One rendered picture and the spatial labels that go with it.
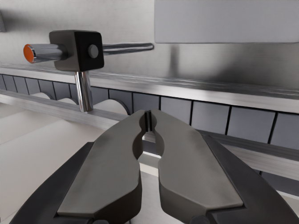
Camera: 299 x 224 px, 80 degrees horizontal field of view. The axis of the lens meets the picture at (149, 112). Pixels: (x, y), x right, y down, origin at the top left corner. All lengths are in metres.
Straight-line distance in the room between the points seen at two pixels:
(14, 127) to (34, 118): 0.02
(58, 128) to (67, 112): 0.02
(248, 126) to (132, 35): 0.19
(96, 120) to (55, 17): 0.26
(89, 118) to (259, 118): 0.16
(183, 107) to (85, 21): 0.21
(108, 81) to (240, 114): 0.16
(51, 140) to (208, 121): 0.15
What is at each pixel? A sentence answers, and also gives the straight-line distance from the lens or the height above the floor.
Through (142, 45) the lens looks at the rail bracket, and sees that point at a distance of 0.24.
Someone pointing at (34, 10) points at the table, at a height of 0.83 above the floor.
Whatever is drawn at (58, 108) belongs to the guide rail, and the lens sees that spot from 0.19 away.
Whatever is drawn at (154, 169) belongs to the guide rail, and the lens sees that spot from 0.22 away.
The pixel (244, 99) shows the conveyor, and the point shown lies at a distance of 0.19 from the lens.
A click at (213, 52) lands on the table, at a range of 0.24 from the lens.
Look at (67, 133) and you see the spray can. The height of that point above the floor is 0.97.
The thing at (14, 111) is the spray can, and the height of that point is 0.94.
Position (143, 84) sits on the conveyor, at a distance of 0.22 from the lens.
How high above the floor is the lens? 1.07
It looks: 56 degrees down
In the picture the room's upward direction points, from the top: 126 degrees counter-clockwise
